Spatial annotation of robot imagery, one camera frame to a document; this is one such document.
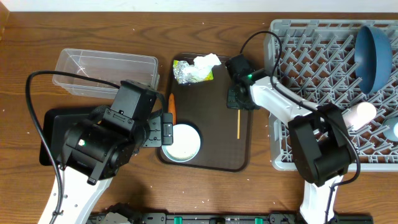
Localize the grey dishwasher rack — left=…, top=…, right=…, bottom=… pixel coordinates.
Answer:
left=264, top=19, right=397, bottom=172

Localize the brown serving tray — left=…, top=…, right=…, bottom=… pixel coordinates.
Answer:
left=156, top=56, right=252, bottom=172

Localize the light blue cup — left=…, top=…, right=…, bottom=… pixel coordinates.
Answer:
left=383, top=116, right=398, bottom=142

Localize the pink cup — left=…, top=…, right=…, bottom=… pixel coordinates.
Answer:
left=343, top=102, right=377, bottom=131

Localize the black bin lid tray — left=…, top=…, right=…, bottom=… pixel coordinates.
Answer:
left=39, top=106, right=103, bottom=166

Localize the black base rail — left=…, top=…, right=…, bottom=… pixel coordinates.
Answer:
left=86, top=203, right=374, bottom=224

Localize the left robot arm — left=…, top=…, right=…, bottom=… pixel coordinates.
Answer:
left=39, top=80, right=173, bottom=223

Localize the small bowl with rice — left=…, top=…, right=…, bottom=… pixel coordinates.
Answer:
left=162, top=124, right=201, bottom=162

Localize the clear plastic container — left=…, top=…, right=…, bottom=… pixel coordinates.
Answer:
left=52, top=49, right=160, bottom=100

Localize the dark blue bowl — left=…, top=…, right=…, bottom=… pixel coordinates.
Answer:
left=354, top=26, right=392, bottom=95

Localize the crumpled foil wrapper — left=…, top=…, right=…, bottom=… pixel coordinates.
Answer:
left=172, top=60, right=213, bottom=85

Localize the crumpled white napkin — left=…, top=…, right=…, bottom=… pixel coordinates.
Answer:
left=193, top=54, right=221, bottom=79

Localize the orange carrot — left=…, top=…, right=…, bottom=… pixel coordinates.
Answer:
left=168, top=93, right=177, bottom=125

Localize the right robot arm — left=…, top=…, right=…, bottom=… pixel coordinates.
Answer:
left=227, top=70, right=361, bottom=223

